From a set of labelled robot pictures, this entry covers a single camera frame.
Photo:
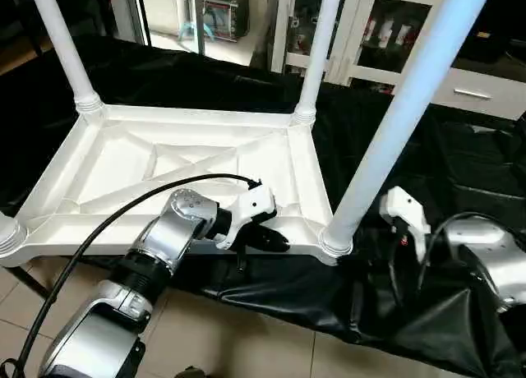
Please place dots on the blue grey floor appliance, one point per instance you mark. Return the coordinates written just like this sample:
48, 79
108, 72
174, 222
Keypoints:
220, 15

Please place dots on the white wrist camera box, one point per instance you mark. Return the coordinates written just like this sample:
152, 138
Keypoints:
246, 214
404, 209

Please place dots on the white glass-door cabinet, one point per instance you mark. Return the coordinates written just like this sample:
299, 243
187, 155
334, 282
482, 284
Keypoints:
362, 33

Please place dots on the white plastic table top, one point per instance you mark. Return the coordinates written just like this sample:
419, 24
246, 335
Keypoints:
123, 164

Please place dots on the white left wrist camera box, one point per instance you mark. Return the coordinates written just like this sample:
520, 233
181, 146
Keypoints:
246, 214

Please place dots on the black metal bench leg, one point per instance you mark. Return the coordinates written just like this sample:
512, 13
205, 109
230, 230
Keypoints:
31, 281

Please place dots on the black work mat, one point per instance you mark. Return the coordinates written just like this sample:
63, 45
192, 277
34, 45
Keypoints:
460, 164

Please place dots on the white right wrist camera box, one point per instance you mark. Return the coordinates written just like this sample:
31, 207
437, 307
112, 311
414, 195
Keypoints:
404, 209

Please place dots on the white drawer unit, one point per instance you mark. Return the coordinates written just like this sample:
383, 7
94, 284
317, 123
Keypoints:
485, 92

